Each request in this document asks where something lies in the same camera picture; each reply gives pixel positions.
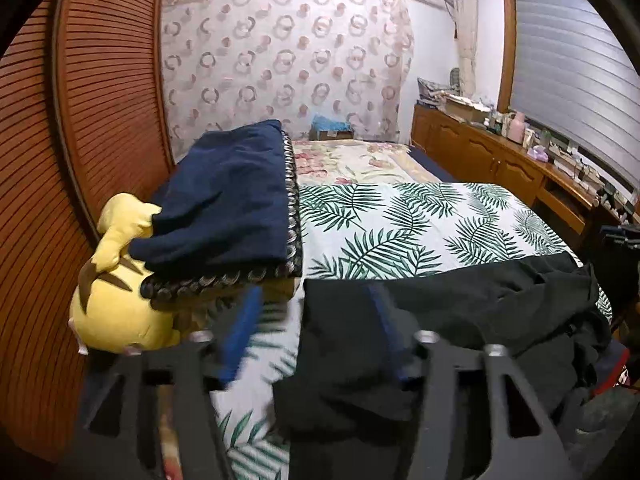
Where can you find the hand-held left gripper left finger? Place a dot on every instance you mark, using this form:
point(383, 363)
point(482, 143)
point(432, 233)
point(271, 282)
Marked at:
point(240, 335)

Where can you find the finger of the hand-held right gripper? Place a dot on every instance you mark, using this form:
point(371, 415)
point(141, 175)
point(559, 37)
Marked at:
point(620, 237)

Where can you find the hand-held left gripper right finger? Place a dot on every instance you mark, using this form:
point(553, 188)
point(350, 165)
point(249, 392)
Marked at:
point(387, 330)

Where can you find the black printed t-shirt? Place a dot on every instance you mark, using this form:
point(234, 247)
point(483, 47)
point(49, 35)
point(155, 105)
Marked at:
point(475, 300)

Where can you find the leaf print sheet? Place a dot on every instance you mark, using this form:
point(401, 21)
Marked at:
point(400, 230)

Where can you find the pink tissue pack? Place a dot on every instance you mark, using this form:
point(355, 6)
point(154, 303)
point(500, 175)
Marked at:
point(538, 153)

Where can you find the green glass bottle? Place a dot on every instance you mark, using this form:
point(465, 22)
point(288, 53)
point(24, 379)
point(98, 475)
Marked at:
point(545, 139)

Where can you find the yellow plush toy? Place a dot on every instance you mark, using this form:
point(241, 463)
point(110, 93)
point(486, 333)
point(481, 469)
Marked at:
point(115, 310)

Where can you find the navy cloth with patterned trim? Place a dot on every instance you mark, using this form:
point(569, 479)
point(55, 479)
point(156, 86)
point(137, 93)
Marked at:
point(225, 200)

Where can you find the pink thermos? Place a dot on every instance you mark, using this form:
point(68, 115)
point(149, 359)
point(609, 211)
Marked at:
point(516, 130)

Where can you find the wooden cabinet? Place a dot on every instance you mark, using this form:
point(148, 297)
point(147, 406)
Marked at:
point(480, 155)

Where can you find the floral blanket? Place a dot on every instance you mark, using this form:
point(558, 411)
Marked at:
point(360, 160)

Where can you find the navy bed sheet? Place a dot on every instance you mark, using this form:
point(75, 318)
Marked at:
point(432, 162)

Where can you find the grey window blind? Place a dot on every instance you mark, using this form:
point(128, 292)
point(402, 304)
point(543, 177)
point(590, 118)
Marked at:
point(575, 60)

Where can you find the open cardboard box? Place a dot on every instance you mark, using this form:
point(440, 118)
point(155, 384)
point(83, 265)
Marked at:
point(462, 109)

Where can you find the cardboard box with blue filling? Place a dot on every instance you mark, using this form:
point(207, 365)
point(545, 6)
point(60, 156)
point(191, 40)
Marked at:
point(330, 127)

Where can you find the floral fabric bag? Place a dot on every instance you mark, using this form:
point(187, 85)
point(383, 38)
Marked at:
point(435, 92)

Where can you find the beige window curtain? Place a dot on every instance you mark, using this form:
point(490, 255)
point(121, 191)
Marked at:
point(465, 35)

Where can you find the circle patterned curtain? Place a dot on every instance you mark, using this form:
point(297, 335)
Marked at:
point(280, 60)

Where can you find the wooden slatted wardrobe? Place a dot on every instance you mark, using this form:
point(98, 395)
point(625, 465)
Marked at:
point(100, 85)

